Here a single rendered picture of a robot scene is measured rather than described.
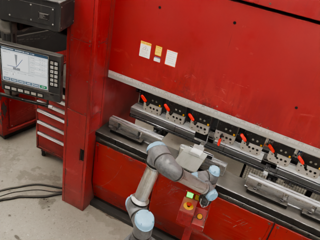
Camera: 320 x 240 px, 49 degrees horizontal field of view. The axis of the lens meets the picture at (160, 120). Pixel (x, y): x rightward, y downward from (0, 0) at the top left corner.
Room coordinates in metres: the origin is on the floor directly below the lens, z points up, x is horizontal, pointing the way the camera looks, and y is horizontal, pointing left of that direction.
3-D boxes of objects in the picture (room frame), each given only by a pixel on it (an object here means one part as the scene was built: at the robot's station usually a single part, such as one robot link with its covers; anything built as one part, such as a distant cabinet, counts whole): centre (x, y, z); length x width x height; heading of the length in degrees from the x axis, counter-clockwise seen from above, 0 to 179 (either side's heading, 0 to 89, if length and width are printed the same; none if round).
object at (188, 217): (1.85, -0.37, 0.75); 0.20 x 0.16 x 0.18; 78
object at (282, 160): (2.06, -0.87, 1.26); 0.15 x 0.09 x 0.17; 69
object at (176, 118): (2.34, -0.12, 1.26); 0.15 x 0.09 x 0.17; 69
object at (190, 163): (2.12, -0.28, 1.00); 0.26 x 0.18 x 0.01; 159
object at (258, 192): (1.99, -0.88, 0.89); 0.30 x 0.05 x 0.03; 69
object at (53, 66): (2.22, 0.95, 1.42); 0.45 x 0.12 x 0.36; 85
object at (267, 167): (2.22, -0.89, 1.01); 0.26 x 0.12 x 0.05; 159
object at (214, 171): (1.81, -0.41, 1.14); 0.09 x 0.08 x 0.11; 117
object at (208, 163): (2.24, -0.39, 0.92); 0.39 x 0.06 x 0.10; 69
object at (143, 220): (1.47, -0.02, 0.94); 0.13 x 0.12 x 0.14; 27
